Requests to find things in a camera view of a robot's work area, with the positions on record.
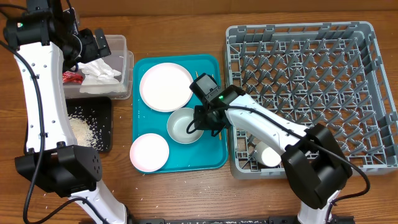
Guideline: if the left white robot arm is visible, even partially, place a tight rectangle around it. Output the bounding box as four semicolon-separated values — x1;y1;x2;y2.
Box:
1;0;134;223

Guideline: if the rice pile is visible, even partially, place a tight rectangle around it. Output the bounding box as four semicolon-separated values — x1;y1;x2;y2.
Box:
68;106;104;151

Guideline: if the small white bowl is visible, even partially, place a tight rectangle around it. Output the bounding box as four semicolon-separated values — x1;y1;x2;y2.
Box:
167;108;203;144

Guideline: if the small pink plate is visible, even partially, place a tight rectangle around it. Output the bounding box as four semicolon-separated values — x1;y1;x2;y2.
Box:
129;133;169;172

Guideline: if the black tray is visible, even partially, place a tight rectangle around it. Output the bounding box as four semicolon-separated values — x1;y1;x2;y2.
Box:
66;96;113;153

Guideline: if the red wrapper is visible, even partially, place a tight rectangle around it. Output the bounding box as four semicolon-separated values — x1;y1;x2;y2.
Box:
62;72;83;84

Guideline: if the teal plastic tray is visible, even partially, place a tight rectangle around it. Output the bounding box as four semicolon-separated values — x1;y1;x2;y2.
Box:
132;54;228;173

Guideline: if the white paper cup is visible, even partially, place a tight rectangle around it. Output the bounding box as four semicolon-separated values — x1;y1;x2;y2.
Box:
254;142;281;167

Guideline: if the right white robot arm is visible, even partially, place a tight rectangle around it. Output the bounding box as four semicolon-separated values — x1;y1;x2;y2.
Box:
186;84;371;223

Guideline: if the clear plastic bin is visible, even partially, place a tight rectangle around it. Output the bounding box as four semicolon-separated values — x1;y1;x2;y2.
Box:
63;35;134;100

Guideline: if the crumpled white tissue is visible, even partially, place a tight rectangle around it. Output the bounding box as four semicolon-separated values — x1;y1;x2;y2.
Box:
78;58;126;95

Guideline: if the large white plate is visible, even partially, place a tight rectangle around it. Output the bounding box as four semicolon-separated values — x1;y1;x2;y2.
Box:
139;63;193;112

